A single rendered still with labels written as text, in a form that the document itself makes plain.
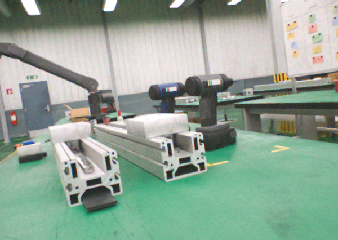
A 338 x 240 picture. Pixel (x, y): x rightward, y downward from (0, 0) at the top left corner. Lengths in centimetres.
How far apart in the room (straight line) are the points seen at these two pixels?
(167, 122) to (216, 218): 31
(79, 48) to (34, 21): 187
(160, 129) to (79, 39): 1193
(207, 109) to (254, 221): 51
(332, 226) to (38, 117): 1211
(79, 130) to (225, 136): 42
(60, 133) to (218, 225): 58
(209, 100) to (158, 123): 25
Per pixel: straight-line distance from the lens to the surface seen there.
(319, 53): 403
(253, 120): 292
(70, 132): 88
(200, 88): 85
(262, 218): 43
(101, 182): 58
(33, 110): 1236
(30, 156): 121
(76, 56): 1243
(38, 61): 154
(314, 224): 41
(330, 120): 496
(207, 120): 87
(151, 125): 67
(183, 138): 66
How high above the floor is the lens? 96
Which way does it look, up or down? 4 degrees down
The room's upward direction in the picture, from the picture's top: 8 degrees counter-clockwise
